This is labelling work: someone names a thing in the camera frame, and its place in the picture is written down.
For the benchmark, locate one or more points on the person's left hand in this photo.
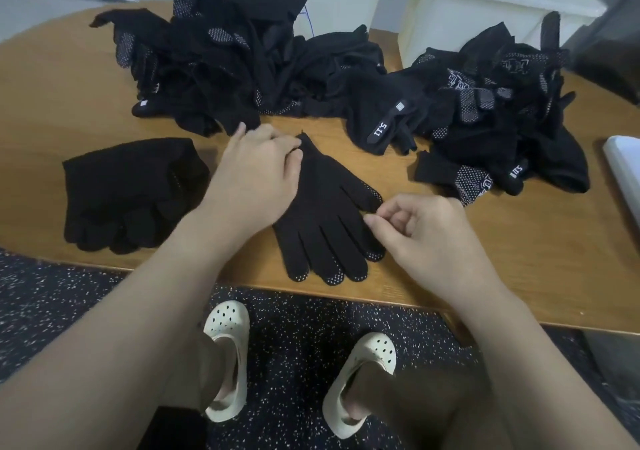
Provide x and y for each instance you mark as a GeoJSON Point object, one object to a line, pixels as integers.
{"type": "Point", "coordinates": [250, 185]}

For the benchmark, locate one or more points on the person's right hand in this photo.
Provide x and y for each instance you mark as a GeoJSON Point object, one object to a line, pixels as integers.
{"type": "Point", "coordinates": [440, 250]}

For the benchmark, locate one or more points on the black dotted glove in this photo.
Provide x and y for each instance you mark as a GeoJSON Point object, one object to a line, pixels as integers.
{"type": "Point", "coordinates": [100, 205]}
{"type": "Point", "coordinates": [150, 233]}
{"type": "Point", "coordinates": [130, 170]}
{"type": "Point", "coordinates": [320, 220]}
{"type": "Point", "coordinates": [125, 245]}
{"type": "Point", "coordinates": [333, 279]}

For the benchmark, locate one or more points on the pile of black gloves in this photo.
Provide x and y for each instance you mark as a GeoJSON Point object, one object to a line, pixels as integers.
{"type": "Point", "coordinates": [100, 243]}
{"type": "Point", "coordinates": [230, 65]}

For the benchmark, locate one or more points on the stack of black gloves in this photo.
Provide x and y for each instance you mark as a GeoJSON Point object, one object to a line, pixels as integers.
{"type": "Point", "coordinates": [78, 237]}

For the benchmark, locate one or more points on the white plastic bin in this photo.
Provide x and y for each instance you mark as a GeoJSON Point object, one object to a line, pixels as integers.
{"type": "Point", "coordinates": [340, 0]}
{"type": "Point", "coordinates": [440, 30]}

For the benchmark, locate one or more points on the person's right forearm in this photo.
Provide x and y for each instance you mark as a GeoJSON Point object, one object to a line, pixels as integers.
{"type": "Point", "coordinates": [560, 375]}

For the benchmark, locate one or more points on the person's left forearm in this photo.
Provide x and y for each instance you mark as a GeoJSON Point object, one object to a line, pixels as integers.
{"type": "Point", "coordinates": [100, 355]}

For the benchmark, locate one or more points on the person's right white shoe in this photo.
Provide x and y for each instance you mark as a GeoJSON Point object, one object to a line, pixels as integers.
{"type": "Point", "coordinates": [372, 355]}

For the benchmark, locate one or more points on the person's white shoe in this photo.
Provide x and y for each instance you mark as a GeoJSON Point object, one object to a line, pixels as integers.
{"type": "Point", "coordinates": [232, 330]}
{"type": "Point", "coordinates": [372, 355]}

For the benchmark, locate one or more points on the person's left white shoe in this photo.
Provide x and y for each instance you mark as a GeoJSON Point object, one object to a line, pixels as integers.
{"type": "Point", "coordinates": [232, 330]}

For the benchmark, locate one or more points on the person's left leg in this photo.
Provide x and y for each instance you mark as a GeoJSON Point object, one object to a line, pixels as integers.
{"type": "Point", "coordinates": [190, 370]}

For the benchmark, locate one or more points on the white flat tray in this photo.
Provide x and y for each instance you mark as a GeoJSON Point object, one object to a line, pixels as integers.
{"type": "Point", "coordinates": [625, 170]}

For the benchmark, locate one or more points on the metal rack frame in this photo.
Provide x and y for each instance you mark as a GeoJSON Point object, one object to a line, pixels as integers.
{"type": "Point", "coordinates": [615, 60]}

